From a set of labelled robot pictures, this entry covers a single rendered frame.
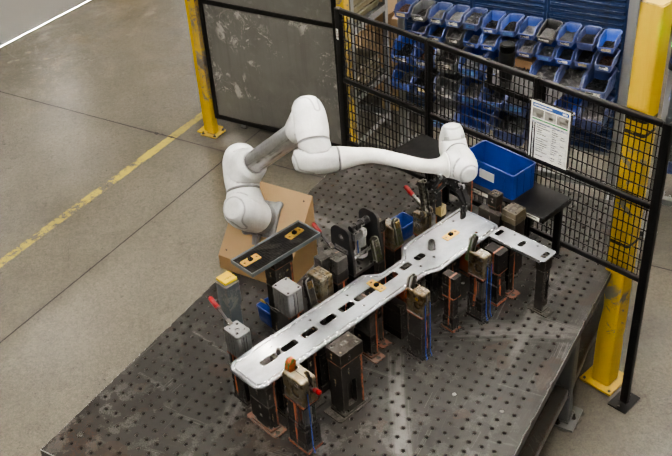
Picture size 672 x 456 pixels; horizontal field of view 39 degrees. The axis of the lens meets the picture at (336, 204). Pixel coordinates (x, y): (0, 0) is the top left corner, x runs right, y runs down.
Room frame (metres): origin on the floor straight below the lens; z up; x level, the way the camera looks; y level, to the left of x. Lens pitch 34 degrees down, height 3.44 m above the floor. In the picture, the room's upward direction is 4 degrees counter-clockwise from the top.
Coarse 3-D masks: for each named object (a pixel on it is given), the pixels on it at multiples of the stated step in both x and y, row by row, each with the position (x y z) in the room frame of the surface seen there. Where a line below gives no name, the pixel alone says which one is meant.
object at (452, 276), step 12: (444, 276) 3.04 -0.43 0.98; (456, 276) 3.02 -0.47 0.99; (444, 288) 3.03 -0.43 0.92; (456, 288) 3.00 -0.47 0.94; (444, 300) 3.04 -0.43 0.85; (456, 300) 3.02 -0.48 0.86; (444, 312) 3.04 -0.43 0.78; (456, 312) 3.03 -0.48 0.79; (444, 324) 3.03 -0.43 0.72; (456, 324) 3.01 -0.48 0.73
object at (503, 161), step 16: (480, 144) 3.79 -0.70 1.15; (480, 160) 3.79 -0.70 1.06; (496, 160) 3.75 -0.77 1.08; (512, 160) 3.68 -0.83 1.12; (528, 160) 3.61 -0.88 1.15; (480, 176) 3.62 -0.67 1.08; (496, 176) 3.55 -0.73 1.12; (512, 176) 3.48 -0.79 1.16; (528, 176) 3.55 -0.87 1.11; (512, 192) 3.48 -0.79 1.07
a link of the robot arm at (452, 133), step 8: (448, 128) 3.26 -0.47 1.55; (456, 128) 3.26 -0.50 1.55; (440, 136) 3.28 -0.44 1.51; (448, 136) 3.25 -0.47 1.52; (456, 136) 3.24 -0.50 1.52; (464, 136) 3.27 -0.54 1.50; (440, 144) 3.26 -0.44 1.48; (448, 144) 3.22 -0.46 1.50; (464, 144) 3.22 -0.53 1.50; (440, 152) 3.26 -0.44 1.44
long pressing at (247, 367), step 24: (456, 216) 3.43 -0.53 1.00; (480, 216) 3.42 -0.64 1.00; (456, 240) 3.25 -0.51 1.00; (480, 240) 3.24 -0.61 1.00; (432, 264) 3.10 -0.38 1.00; (360, 288) 2.97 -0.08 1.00; (312, 312) 2.84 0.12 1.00; (336, 312) 2.83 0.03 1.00; (360, 312) 2.82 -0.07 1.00; (288, 336) 2.71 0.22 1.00; (312, 336) 2.70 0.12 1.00; (336, 336) 2.70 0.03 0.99; (240, 360) 2.60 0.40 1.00; (264, 384) 2.47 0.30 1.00
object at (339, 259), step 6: (330, 252) 3.13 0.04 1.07; (336, 252) 3.13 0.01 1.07; (342, 252) 3.12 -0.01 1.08; (330, 258) 3.08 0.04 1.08; (336, 258) 3.08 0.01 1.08; (342, 258) 3.08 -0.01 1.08; (330, 264) 3.08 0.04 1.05; (336, 264) 3.06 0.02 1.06; (342, 264) 3.07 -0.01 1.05; (330, 270) 3.09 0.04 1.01; (336, 270) 3.06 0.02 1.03; (342, 270) 3.07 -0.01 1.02; (336, 276) 3.06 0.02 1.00; (342, 276) 3.07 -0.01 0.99; (348, 276) 3.09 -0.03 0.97; (336, 282) 3.06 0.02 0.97; (342, 282) 3.08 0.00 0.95; (336, 288) 3.07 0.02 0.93; (342, 306) 3.07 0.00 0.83; (348, 306) 3.09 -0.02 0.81
